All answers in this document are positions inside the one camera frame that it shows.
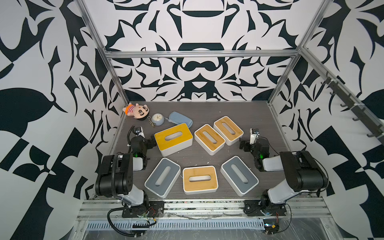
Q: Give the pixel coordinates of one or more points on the wood top tissue box front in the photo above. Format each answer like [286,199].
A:
[200,180]

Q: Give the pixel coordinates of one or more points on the wood tissue box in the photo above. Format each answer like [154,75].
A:
[200,180]
[209,139]
[229,130]

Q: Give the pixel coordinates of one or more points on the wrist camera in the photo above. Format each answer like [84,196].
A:
[138,131]
[254,135]

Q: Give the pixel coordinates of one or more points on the grey tissue box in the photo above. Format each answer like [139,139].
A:
[239,176]
[163,178]

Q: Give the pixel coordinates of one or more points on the blue glasses case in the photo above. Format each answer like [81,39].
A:
[178,119]

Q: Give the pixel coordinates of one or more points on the cartoon boy plush toy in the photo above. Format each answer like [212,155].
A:
[138,112]

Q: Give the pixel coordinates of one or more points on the black wall hook rack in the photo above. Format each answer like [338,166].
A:
[361,111]

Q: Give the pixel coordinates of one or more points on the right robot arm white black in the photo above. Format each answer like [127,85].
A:
[302,173]

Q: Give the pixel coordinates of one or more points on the grey top tissue box left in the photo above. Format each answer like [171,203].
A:
[163,178]

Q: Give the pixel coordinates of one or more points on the white slotted cable duct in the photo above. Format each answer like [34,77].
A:
[188,224]

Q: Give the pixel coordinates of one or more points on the grey top tissue box right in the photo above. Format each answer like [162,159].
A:
[239,176]

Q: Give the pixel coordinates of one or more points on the yellow top tissue box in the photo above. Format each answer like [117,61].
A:
[174,139]

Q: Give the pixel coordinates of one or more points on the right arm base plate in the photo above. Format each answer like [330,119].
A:
[258,208]

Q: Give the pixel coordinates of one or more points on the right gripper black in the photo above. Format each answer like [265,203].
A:
[244,145]

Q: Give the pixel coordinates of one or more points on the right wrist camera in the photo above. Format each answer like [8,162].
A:
[254,135]

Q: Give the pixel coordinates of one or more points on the gold key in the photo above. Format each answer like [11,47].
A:
[150,121]

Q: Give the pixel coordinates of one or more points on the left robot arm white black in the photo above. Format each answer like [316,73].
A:
[115,175]

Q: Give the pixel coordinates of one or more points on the blue round alarm clock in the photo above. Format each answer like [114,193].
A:
[158,119]

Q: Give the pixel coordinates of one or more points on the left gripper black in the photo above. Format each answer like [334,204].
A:
[150,142]

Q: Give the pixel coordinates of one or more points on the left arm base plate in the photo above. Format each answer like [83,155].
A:
[151,209]

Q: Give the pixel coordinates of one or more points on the aluminium frame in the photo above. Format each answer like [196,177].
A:
[275,51]

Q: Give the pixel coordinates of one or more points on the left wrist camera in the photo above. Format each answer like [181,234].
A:
[138,131]

